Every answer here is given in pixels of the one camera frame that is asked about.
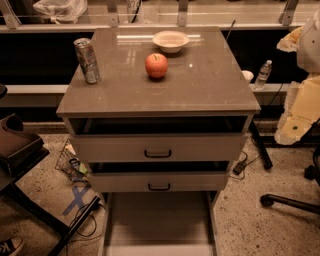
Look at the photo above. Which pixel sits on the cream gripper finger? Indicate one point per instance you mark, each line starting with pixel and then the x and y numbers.
pixel 290 42
pixel 290 129

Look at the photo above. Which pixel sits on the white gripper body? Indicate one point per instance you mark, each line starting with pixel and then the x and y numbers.
pixel 309 50

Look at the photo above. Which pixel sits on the red apple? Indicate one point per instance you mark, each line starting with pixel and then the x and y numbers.
pixel 156 65

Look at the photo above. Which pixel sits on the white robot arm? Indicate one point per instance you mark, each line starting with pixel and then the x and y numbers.
pixel 308 52

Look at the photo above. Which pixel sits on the grey drawer cabinet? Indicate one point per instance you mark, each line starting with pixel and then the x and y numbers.
pixel 202 94

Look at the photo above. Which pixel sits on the open bottom drawer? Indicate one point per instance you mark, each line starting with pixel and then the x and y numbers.
pixel 159 224

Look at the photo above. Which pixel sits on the clear plastic water bottle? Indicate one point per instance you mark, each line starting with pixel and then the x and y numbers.
pixel 263 75

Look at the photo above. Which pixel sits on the black table leg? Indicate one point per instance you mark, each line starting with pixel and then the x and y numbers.
pixel 267 163

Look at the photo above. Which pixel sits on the black office chair base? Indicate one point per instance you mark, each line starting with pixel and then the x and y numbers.
pixel 311 172

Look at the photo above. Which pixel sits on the white paper cup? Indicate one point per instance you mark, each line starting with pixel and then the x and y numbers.
pixel 248 75

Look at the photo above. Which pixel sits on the black power adapter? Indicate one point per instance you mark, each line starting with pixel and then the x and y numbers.
pixel 240 166

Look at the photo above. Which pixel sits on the white paper bowl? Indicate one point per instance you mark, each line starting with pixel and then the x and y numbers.
pixel 170 41

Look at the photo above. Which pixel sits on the silver drink can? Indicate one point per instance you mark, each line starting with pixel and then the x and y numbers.
pixel 87 60

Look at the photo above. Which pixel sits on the white plastic bag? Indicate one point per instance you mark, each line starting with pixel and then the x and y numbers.
pixel 61 11

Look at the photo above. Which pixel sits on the blue tape cross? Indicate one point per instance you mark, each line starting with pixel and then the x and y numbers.
pixel 78 193

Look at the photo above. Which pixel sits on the dark chair on left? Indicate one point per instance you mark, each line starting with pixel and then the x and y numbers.
pixel 20 152

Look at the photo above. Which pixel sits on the black white sneaker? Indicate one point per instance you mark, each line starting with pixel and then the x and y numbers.
pixel 11 246

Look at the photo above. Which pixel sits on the top drawer with black handle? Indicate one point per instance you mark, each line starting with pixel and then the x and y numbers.
pixel 158 148

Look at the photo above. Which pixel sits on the drawer with black handle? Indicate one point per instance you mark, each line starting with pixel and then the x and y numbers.
pixel 158 181
pixel 158 148

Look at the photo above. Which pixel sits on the middle drawer with black handle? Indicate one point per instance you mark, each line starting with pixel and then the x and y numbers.
pixel 158 181

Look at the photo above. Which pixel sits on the wire basket with items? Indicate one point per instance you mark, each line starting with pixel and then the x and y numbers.
pixel 70 165

